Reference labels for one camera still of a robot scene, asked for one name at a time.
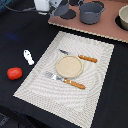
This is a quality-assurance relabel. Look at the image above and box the red sausage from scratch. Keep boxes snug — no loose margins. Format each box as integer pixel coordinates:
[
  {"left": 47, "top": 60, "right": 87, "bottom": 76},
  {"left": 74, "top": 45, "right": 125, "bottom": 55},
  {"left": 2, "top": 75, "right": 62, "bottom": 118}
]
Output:
[{"left": 7, "top": 67, "right": 22, "bottom": 80}]

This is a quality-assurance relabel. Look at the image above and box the fork with wooden handle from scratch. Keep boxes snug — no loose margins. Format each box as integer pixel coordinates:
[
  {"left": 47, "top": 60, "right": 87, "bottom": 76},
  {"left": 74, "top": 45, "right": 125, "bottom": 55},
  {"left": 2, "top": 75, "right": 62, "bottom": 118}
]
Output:
[{"left": 45, "top": 72, "right": 86, "bottom": 89}]

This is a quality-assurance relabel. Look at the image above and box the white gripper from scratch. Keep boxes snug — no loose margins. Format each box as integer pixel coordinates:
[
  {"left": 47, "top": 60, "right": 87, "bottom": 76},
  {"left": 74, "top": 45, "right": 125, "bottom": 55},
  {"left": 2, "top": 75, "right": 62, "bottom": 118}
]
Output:
[{"left": 34, "top": 0, "right": 58, "bottom": 15}]

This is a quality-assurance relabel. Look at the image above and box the beige bowl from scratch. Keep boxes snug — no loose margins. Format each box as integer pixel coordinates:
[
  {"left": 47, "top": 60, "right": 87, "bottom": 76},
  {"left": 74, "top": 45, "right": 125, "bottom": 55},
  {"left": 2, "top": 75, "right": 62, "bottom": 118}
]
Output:
[{"left": 119, "top": 5, "right": 128, "bottom": 30}]

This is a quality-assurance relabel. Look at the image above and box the black stove burner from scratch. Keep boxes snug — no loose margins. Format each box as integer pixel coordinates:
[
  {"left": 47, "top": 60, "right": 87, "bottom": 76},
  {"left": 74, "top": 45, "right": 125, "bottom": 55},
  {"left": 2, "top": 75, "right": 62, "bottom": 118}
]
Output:
[{"left": 61, "top": 9, "right": 76, "bottom": 20}]

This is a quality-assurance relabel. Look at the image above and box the grey cooking pot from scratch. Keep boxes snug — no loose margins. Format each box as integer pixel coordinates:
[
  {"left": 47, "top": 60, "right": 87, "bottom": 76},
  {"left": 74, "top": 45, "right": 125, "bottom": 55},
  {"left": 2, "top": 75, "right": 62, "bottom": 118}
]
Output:
[{"left": 78, "top": 0, "right": 104, "bottom": 24}]

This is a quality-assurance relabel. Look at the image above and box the brown stove board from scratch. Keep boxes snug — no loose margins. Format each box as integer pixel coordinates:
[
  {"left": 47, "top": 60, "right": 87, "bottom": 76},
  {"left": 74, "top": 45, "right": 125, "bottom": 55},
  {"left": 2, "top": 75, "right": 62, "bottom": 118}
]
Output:
[{"left": 48, "top": 1, "right": 128, "bottom": 43}]

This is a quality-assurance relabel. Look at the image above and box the white woven placemat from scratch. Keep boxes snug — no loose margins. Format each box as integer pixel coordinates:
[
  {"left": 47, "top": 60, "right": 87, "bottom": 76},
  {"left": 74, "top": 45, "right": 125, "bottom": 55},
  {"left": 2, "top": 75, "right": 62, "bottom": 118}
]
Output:
[{"left": 14, "top": 31, "right": 114, "bottom": 128}]

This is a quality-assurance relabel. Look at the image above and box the beige round plate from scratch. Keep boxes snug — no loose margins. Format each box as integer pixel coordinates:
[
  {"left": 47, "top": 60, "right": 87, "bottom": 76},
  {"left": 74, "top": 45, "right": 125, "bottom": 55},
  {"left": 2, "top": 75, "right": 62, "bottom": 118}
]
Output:
[{"left": 56, "top": 55, "right": 83, "bottom": 78}]

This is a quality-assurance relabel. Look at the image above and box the knife with wooden handle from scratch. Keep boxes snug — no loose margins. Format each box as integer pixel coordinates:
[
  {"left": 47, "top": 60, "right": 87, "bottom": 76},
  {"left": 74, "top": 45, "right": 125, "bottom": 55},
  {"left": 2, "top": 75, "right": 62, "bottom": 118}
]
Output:
[{"left": 58, "top": 49, "right": 98, "bottom": 63}]

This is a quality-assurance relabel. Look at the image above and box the grey frying pan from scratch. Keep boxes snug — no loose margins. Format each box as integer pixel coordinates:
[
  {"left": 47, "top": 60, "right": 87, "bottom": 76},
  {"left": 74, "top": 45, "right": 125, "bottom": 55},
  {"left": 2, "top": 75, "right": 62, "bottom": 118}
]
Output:
[{"left": 49, "top": 0, "right": 69, "bottom": 17}]

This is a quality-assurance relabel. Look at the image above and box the white fish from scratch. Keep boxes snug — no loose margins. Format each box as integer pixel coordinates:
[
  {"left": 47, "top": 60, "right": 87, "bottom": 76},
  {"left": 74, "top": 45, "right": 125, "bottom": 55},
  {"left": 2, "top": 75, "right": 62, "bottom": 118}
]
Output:
[{"left": 23, "top": 50, "right": 34, "bottom": 65}]

